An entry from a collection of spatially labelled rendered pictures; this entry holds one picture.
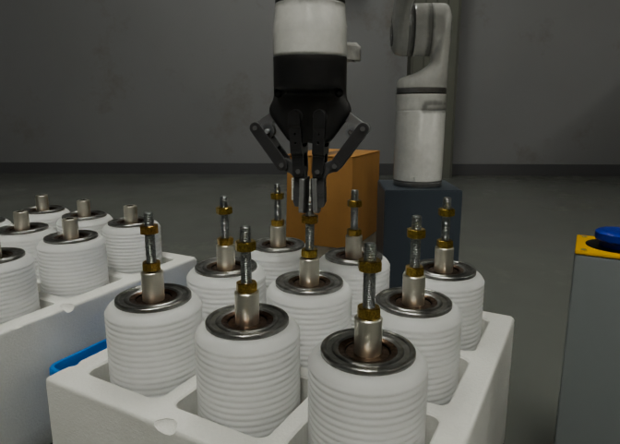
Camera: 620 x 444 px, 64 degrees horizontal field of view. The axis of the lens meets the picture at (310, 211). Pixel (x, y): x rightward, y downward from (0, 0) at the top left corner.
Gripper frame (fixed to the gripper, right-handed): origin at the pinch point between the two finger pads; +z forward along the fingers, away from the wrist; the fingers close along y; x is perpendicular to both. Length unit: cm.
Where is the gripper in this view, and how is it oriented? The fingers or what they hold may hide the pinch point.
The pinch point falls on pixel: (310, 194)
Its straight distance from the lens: 53.6
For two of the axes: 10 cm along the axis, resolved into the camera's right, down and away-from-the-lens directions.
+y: 9.8, 0.4, -1.9
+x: 2.0, -1.9, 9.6
